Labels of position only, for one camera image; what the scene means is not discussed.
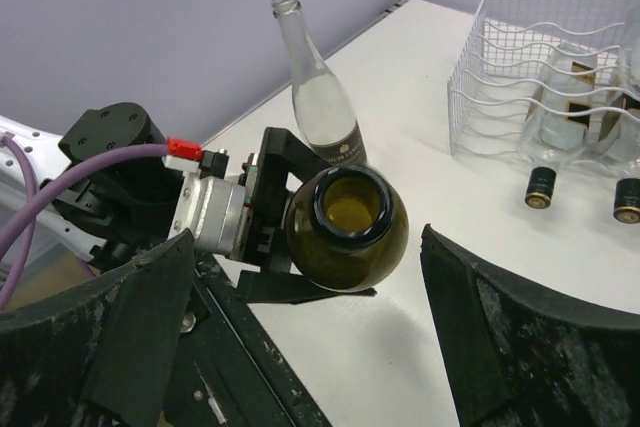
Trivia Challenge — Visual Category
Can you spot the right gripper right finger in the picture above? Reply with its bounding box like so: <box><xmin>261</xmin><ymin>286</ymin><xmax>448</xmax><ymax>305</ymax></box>
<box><xmin>420</xmin><ymin>226</ymin><xmax>639</xmax><ymax>426</ymax></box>

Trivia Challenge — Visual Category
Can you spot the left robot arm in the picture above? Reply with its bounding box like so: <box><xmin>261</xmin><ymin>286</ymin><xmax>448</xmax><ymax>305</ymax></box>
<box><xmin>15</xmin><ymin>102</ymin><xmax>392</xmax><ymax>303</ymax></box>

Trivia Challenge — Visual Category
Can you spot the clear bottle black cap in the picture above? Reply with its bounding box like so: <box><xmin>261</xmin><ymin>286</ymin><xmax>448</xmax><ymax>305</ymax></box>
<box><xmin>601</xmin><ymin>0</ymin><xmax>639</xmax><ymax>224</ymax></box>

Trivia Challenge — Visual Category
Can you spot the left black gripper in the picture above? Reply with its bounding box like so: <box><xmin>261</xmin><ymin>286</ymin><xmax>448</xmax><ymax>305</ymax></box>
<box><xmin>237</xmin><ymin>127</ymin><xmax>377</xmax><ymax>305</ymax></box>

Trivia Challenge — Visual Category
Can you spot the dark wine bottle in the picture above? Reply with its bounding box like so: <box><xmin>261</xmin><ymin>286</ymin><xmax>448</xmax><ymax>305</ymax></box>
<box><xmin>284</xmin><ymin>165</ymin><xmax>409</xmax><ymax>293</ymax></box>

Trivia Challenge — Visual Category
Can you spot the frosted clear tall bottle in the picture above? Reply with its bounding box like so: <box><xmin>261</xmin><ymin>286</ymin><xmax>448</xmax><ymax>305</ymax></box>
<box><xmin>271</xmin><ymin>0</ymin><xmax>367</xmax><ymax>165</ymax></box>

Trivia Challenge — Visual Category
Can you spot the small bottle brown label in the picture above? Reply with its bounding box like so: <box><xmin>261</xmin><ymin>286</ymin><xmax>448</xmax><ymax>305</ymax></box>
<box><xmin>517</xmin><ymin>42</ymin><xmax>597</xmax><ymax>209</ymax></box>

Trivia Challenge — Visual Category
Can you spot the black mounting rail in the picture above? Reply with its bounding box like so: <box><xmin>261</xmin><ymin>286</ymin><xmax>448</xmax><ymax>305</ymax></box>
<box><xmin>163</xmin><ymin>254</ymin><xmax>330</xmax><ymax>426</ymax></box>

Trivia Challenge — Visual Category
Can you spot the white wire wine rack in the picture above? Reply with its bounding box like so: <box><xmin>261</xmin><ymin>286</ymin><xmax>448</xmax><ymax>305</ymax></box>
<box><xmin>447</xmin><ymin>0</ymin><xmax>639</xmax><ymax>179</ymax></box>

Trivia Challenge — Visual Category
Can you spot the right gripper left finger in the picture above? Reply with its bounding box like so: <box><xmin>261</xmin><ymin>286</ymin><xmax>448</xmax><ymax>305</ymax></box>
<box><xmin>1</xmin><ymin>232</ymin><xmax>195</xmax><ymax>426</ymax></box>

